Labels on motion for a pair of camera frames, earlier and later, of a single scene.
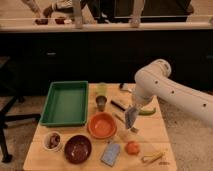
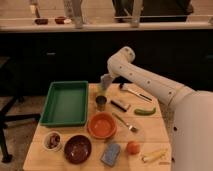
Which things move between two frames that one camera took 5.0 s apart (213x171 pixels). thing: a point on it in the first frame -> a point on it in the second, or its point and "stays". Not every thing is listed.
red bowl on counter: [42, 21] stays
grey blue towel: [130, 116] -> [106, 80]
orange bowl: [102, 125] stays
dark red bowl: [78, 149] stays
